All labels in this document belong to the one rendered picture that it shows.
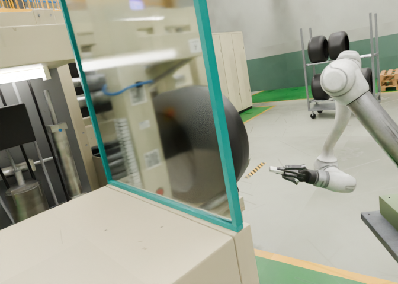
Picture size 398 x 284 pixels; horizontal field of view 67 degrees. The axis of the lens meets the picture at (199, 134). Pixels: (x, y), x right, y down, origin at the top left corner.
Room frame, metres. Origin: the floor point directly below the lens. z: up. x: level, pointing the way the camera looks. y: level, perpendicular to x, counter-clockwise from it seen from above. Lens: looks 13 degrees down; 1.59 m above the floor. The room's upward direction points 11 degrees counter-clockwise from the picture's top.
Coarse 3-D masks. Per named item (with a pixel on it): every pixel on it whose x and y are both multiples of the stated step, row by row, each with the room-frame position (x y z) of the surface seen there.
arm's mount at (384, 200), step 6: (384, 198) 1.41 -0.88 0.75; (390, 198) 1.40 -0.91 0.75; (396, 198) 1.39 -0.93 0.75; (384, 204) 1.39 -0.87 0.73; (390, 204) 1.34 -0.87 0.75; (396, 204) 1.33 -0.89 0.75; (384, 210) 1.39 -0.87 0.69; (390, 210) 1.33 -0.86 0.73; (396, 210) 1.28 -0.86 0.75; (384, 216) 1.39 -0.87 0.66; (390, 216) 1.33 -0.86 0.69; (396, 216) 1.27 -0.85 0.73; (390, 222) 1.33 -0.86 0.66; (396, 222) 1.28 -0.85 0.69; (396, 228) 1.28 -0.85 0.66
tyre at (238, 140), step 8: (224, 96) 1.48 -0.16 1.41; (224, 104) 1.42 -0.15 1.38; (232, 104) 1.45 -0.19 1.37; (232, 112) 1.40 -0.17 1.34; (232, 120) 1.37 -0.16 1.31; (240, 120) 1.41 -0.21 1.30; (232, 128) 1.35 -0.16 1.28; (240, 128) 1.38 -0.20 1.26; (232, 136) 1.33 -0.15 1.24; (240, 136) 1.37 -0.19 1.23; (232, 144) 1.32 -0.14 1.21; (240, 144) 1.36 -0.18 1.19; (248, 144) 1.40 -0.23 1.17; (232, 152) 1.32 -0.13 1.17; (240, 152) 1.36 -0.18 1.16; (248, 152) 1.40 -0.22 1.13; (240, 160) 1.36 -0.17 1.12; (240, 168) 1.38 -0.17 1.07; (240, 176) 1.42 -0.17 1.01
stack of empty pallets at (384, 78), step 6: (384, 72) 8.48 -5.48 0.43; (390, 72) 8.22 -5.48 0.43; (396, 72) 8.01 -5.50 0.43; (384, 78) 8.37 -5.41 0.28; (390, 78) 8.12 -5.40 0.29; (396, 78) 7.84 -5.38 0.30; (384, 84) 8.20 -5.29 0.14; (390, 84) 8.03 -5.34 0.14; (396, 84) 7.83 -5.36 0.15; (384, 90) 7.98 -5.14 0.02
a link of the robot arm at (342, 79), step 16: (336, 64) 1.21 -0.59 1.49; (352, 64) 1.23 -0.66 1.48; (320, 80) 1.23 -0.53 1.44; (336, 80) 1.17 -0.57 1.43; (352, 80) 1.16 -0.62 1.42; (336, 96) 1.21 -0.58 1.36; (352, 96) 1.18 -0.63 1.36; (368, 96) 1.18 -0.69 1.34; (352, 112) 1.21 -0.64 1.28; (368, 112) 1.16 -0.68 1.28; (384, 112) 1.15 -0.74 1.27; (368, 128) 1.17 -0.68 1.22; (384, 128) 1.13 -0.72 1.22; (384, 144) 1.13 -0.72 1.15
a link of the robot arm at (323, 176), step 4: (320, 172) 1.43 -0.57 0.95; (324, 172) 1.43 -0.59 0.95; (320, 176) 1.41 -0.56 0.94; (324, 176) 1.41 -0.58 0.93; (328, 176) 1.41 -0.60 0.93; (316, 180) 1.42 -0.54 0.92; (320, 180) 1.40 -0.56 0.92; (324, 180) 1.40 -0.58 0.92; (328, 180) 1.40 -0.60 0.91; (316, 184) 1.41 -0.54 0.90; (320, 184) 1.41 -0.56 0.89; (324, 184) 1.40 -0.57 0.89
